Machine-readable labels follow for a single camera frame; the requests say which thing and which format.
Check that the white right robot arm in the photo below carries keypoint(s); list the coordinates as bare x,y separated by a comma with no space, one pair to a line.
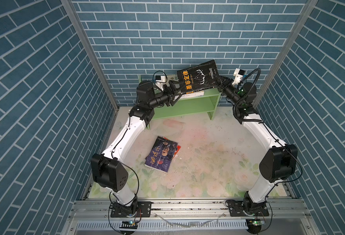
280,159

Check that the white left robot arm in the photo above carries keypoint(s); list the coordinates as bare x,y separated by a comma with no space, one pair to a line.
108,168

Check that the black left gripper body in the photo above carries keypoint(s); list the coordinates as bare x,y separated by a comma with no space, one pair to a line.
159,101

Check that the white book brown stripes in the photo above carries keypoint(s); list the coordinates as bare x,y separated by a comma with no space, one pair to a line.
193,95

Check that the red manga comic book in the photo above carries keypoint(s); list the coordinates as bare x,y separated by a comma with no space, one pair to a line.
177,149

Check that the metal corner frame post left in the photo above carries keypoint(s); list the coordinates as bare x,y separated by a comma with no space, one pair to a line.
73,16

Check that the metal base rail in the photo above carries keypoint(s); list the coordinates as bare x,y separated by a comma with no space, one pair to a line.
209,216

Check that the black book yellow text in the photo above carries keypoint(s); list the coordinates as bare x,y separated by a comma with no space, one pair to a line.
198,78

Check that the purple book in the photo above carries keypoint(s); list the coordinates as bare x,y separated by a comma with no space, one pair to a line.
160,155

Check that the metal corner frame post right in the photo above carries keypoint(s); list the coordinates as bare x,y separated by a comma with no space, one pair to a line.
305,13

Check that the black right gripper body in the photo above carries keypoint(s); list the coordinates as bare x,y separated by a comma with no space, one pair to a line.
232,95

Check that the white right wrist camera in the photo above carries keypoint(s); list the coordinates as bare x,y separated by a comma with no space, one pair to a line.
238,76

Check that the metal corner frame post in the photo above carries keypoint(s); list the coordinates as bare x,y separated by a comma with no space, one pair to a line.
73,16
305,13

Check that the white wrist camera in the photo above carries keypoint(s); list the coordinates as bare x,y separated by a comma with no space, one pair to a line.
160,80
238,76

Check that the green shelf rack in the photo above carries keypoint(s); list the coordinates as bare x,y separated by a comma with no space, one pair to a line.
204,104

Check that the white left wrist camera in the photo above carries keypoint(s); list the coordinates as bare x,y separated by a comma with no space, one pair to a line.
160,80

